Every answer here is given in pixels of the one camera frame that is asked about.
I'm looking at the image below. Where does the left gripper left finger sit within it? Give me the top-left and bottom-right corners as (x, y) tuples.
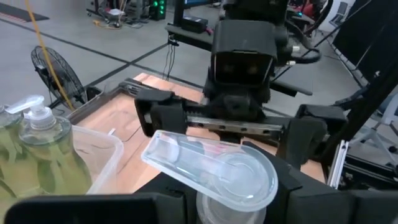
(4, 172), (203, 224)

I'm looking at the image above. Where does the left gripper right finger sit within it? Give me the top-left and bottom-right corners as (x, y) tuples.
(242, 141), (398, 224)

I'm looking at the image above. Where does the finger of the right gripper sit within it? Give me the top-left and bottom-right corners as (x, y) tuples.
(278, 119), (329, 170)
(143, 104), (187, 138)

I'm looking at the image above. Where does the clear green dish soap bottle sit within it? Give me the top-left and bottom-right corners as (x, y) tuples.
(4, 95), (93, 196)
(141, 129), (280, 224)
(0, 105), (24, 200)

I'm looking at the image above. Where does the clear deep plastic bin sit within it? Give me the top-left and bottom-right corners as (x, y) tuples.
(70, 124), (125, 196)

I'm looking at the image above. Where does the black computer box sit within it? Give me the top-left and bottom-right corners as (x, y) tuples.
(181, 15), (210, 34)

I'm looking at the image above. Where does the grey office chair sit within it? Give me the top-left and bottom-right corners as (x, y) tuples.
(351, 93), (398, 166)

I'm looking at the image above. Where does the black computer with green lights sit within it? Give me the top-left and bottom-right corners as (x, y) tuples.
(148, 0), (168, 21)

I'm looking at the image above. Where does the black floor fan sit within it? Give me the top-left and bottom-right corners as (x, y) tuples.
(30, 45), (88, 110)

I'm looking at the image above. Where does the black floor mat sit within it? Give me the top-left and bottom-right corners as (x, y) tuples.
(0, 2), (50, 22)

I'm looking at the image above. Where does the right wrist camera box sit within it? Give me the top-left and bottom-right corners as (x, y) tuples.
(210, 19), (278, 85)

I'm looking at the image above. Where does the yellow hanging cable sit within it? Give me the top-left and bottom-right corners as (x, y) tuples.
(24, 0), (76, 112)

